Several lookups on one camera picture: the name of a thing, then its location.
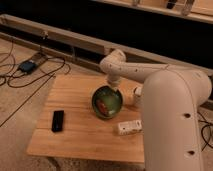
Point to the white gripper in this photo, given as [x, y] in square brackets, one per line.
[114, 82]

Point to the green ceramic bowl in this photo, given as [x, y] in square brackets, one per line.
[113, 100]

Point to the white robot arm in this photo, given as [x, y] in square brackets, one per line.
[169, 102]

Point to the brown food in bowl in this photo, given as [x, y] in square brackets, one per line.
[102, 107]

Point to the white cup with lid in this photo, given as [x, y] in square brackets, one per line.
[137, 94]

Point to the white plastic bottle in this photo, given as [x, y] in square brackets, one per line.
[129, 127]

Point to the wooden folding table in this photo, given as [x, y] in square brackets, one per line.
[85, 136]

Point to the black phone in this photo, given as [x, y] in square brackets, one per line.
[57, 121]

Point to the black power adapter box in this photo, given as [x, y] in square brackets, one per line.
[27, 66]

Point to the long wooden beam rail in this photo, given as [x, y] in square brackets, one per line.
[86, 42]

